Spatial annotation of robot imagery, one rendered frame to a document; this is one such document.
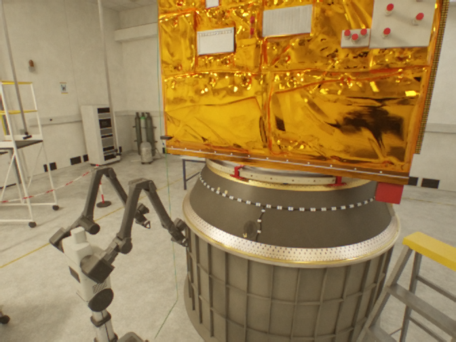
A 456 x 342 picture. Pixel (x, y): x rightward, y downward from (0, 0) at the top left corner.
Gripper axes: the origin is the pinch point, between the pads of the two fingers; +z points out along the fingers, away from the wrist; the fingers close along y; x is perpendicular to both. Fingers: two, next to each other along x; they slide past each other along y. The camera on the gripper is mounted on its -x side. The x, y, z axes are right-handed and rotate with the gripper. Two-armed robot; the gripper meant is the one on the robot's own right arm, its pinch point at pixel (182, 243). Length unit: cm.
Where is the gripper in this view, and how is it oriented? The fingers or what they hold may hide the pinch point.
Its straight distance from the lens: 197.7
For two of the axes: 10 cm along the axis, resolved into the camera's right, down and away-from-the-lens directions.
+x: -5.1, 6.9, -5.2
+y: -8.1, -1.7, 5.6
